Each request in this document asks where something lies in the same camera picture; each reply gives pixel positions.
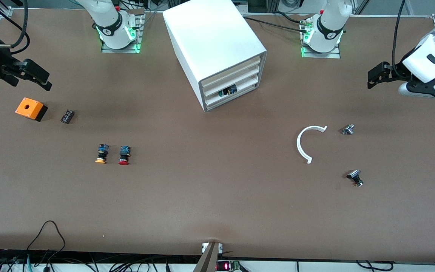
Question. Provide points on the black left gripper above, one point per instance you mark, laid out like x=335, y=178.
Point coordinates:
x=399, y=70

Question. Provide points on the tall white drawer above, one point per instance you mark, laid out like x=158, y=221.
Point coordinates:
x=240, y=90

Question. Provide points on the green push button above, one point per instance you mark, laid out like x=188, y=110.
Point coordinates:
x=228, y=91

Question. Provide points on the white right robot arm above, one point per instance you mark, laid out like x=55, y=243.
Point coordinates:
x=108, y=19

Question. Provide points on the orange button box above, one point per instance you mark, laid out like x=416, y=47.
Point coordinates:
x=28, y=107

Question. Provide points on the yellow push button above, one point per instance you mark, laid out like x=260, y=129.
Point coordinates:
x=102, y=153

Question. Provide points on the red push button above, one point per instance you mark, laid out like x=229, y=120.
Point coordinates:
x=124, y=155

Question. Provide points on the slim white drawer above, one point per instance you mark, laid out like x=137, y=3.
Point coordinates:
x=232, y=78

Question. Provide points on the cream drawer front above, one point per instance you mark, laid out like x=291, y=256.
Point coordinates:
x=232, y=70

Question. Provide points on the white drawer cabinet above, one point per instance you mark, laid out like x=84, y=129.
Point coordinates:
x=210, y=34

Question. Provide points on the small black contact block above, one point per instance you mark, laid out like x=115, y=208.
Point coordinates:
x=67, y=116

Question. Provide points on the white curved plastic piece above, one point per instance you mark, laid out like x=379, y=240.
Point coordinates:
x=299, y=145

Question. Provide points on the device with red light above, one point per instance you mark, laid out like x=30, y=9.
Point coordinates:
x=227, y=266

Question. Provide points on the silver knob switch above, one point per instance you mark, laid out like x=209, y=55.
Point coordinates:
x=347, y=129

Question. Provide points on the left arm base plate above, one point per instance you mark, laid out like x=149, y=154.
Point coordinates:
x=321, y=55

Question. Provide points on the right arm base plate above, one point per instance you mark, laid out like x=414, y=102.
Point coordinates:
x=121, y=50

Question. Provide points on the black key switch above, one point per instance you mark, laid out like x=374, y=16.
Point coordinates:
x=354, y=176

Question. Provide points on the camera mounting post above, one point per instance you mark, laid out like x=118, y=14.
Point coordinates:
x=208, y=258

